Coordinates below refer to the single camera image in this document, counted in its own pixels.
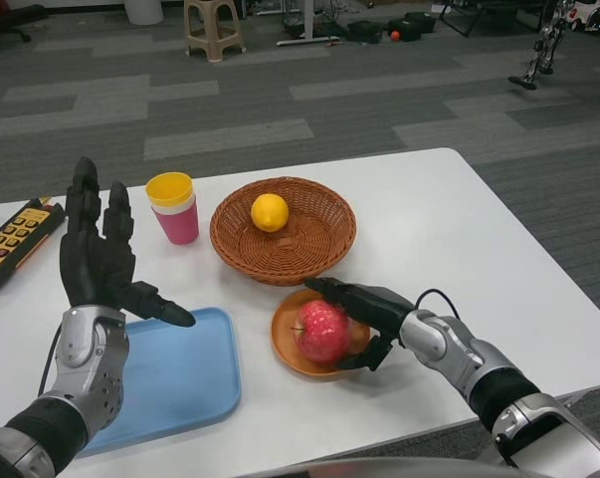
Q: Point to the white plastic cup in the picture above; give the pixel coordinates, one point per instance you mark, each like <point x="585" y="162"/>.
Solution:
<point x="172" y="208"/>

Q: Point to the large black floor bag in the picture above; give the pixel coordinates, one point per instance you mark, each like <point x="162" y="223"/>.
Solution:
<point x="411" y="26"/>

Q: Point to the blue plastic tray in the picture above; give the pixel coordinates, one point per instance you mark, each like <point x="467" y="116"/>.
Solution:
<point x="180" y="378"/>

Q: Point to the white standing desk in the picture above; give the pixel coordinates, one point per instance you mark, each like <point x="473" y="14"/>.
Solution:
<point x="307" y="27"/>

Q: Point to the silver humanoid robot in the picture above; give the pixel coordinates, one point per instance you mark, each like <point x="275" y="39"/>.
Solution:
<point x="543" y="45"/>

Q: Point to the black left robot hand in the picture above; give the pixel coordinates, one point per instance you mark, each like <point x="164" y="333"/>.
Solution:
<point x="90" y="264"/>

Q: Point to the brown wicker basket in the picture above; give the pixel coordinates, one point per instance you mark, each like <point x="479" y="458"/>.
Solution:
<point x="289" y="254"/>

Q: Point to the yellow black remote controller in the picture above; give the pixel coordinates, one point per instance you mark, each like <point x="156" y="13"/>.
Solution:
<point x="16" y="239"/>

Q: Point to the yellow plastic cup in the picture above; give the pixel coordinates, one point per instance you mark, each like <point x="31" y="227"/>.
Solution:
<point x="170" y="188"/>

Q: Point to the pink plastic cup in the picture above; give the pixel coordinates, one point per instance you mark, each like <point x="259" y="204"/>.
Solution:
<point x="177" y="226"/>

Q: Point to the black office chair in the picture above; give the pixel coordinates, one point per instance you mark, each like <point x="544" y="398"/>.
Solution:
<point x="3" y="22"/>

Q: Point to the black folding cart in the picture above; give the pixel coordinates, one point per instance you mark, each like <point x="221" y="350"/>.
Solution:
<point x="471" y="15"/>

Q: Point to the red apple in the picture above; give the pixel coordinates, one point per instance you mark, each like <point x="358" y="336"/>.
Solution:
<point x="319" y="331"/>

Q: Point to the orange round plate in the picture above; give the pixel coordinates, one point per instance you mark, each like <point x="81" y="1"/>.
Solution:
<point x="287" y="343"/>

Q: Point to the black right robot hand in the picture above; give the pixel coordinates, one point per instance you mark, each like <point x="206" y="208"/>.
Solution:
<point x="379" y="306"/>

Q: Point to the yellow lemon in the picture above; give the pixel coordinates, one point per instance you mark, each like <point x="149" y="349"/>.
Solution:
<point x="269" y="213"/>

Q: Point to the beige plastic stool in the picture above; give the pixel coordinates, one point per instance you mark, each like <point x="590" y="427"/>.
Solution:
<point x="215" y="30"/>

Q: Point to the white toy car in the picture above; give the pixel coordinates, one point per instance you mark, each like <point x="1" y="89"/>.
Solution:
<point x="588" y="15"/>

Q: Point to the small black floor bag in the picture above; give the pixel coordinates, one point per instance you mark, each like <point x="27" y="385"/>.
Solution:
<point x="365" y="32"/>

